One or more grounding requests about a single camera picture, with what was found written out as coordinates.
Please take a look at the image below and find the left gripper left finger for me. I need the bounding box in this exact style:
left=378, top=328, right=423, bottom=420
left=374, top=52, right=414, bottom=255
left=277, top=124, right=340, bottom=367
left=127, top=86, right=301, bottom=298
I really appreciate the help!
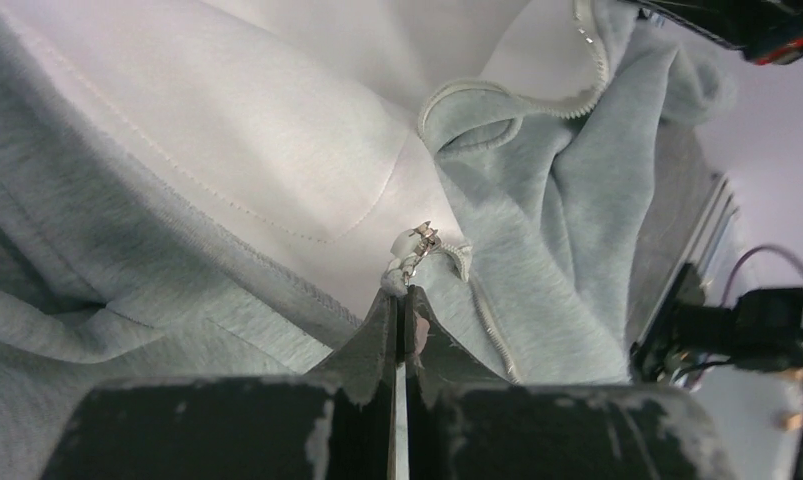
left=42, top=292, right=398, bottom=479

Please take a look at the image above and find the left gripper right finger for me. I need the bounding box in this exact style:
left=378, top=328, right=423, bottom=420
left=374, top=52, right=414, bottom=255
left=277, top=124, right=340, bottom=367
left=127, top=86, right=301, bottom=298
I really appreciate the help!
left=404, top=286, right=734, bottom=479

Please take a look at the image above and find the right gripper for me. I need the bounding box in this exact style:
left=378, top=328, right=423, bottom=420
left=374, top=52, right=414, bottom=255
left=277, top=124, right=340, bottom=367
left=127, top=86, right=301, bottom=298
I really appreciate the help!
left=635, top=0, right=803, bottom=65

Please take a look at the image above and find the grey zip-up jacket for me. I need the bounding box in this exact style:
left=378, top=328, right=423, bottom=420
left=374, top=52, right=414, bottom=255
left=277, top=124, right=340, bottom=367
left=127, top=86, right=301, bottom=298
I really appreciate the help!
left=0, top=1, right=735, bottom=479

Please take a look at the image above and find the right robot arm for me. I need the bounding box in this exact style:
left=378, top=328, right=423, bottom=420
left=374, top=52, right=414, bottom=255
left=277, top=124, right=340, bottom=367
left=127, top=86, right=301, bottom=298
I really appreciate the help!
left=631, top=1, right=803, bottom=387

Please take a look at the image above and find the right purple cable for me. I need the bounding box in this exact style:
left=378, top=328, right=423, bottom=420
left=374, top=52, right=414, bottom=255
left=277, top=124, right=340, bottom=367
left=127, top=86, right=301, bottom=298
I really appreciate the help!
left=720, top=243, right=803, bottom=309

